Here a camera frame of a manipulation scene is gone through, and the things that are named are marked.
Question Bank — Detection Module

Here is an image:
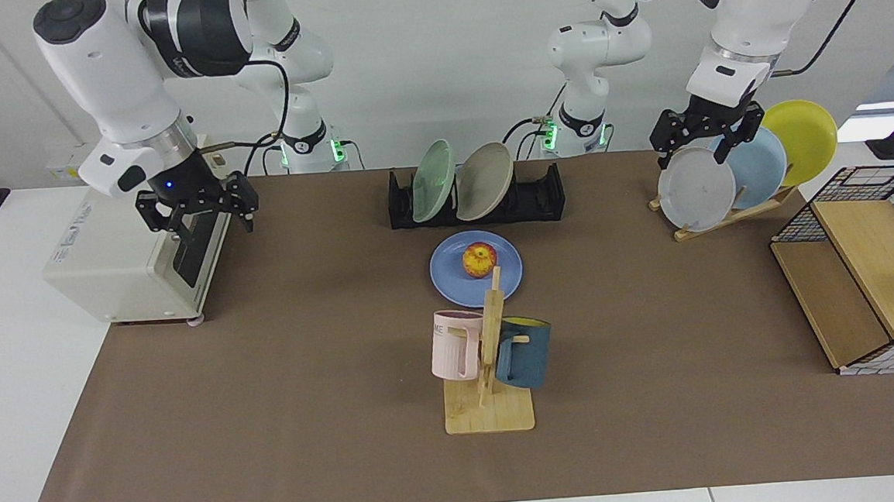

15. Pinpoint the red yellow apple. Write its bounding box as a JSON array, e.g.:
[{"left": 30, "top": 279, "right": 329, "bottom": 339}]
[{"left": 460, "top": 240, "right": 499, "bottom": 280}]

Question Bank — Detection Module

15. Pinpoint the light blue plate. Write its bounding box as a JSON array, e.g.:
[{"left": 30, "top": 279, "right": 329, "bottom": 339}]
[{"left": 707, "top": 125, "right": 790, "bottom": 212}]

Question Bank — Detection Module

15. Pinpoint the grey plate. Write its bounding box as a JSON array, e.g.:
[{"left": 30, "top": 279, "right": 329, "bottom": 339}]
[{"left": 655, "top": 144, "right": 739, "bottom": 235}]

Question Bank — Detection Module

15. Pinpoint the wooden plate rack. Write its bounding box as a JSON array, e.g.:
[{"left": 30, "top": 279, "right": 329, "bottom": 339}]
[{"left": 648, "top": 183, "right": 800, "bottom": 245}]

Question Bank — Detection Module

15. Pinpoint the yellow plate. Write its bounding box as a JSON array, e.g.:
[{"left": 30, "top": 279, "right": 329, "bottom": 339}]
[{"left": 758, "top": 97, "right": 842, "bottom": 189}]

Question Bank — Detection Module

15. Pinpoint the black dish rack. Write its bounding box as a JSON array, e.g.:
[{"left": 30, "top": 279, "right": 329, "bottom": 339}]
[{"left": 386, "top": 159, "right": 568, "bottom": 232}]

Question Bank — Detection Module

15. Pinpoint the beige plate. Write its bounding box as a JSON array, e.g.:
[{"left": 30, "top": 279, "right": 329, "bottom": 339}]
[{"left": 452, "top": 140, "right": 517, "bottom": 222}]

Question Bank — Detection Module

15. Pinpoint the green plate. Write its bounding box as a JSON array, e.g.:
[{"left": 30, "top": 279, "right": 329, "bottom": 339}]
[{"left": 407, "top": 138, "right": 459, "bottom": 225}]

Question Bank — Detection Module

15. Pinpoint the white power strip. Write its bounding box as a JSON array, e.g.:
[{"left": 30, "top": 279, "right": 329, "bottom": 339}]
[{"left": 196, "top": 144, "right": 231, "bottom": 174}]

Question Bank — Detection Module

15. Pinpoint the pale toaster oven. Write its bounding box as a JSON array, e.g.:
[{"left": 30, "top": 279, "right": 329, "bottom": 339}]
[{"left": 37, "top": 171, "right": 239, "bottom": 335}]

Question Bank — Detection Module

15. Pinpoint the brown table cloth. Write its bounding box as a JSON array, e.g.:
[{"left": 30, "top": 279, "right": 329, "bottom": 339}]
[{"left": 5, "top": 135, "right": 894, "bottom": 502}]

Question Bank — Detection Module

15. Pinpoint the teal mug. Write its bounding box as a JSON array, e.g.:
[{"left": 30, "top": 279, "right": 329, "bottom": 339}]
[{"left": 491, "top": 315, "right": 555, "bottom": 392}]

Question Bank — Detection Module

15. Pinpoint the pink mug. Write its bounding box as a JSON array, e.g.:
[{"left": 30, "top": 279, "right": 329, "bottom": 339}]
[{"left": 428, "top": 308, "right": 489, "bottom": 382}]

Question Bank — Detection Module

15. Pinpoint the wooden cup stand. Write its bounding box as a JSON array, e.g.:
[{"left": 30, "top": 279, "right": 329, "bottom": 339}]
[{"left": 436, "top": 264, "right": 537, "bottom": 436}]

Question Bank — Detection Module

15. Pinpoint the white wall socket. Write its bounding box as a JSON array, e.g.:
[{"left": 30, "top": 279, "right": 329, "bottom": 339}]
[{"left": 43, "top": 149, "right": 94, "bottom": 183}]

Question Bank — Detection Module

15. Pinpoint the wire basket with wooden floor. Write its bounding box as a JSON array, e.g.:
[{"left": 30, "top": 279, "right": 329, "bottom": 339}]
[{"left": 766, "top": 164, "right": 894, "bottom": 381}]

